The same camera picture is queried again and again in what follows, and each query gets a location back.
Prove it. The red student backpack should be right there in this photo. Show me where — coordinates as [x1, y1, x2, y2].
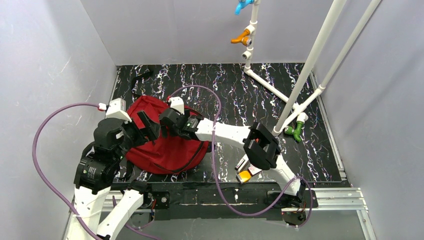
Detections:
[125, 95, 210, 175]

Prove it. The red white eraser box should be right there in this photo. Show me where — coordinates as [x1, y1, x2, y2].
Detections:
[247, 165, 262, 177]

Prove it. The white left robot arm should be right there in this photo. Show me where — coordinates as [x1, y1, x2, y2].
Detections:
[66, 111, 161, 240]

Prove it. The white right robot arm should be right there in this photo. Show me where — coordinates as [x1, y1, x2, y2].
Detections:
[159, 108, 306, 197]

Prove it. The orange pipe valve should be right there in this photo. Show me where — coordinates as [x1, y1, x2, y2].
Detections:
[230, 28, 252, 47]

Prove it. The green pipe valve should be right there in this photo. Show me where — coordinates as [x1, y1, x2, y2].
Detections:
[284, 121, 305, 143]

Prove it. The blue pipe valve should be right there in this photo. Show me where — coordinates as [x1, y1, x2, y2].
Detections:
[234, 0, 255, 15]

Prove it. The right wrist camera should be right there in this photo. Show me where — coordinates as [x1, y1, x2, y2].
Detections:
[167, 96, 185, 115]

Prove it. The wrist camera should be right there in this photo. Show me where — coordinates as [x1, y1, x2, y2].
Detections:
[98, 97, 132, 123]
[167, 96, 185, 115]

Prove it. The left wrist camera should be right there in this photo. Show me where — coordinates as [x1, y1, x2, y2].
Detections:
[98, 97, 132, 123]

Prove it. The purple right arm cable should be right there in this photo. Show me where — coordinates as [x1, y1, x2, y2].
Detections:
[167, 85, 314, 229]

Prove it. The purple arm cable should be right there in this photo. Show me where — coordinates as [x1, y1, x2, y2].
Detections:
[32, 101, 160, 240]
[167, 85, 314, 229]

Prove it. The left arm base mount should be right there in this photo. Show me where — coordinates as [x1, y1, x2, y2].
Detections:
[141, 185, 170, 223]

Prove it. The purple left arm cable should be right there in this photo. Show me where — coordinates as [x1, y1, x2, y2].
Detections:
[32, 101, 160, 240]

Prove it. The white PVC pipe frame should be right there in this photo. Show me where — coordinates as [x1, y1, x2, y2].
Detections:
[241, 0, 383, 137]

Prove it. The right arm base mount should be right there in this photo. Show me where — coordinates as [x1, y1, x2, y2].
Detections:
[271, 189, 319, 227]

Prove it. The aluminium front rail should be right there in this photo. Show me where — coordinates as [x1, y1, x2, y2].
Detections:
[62, 187, 377, 240]

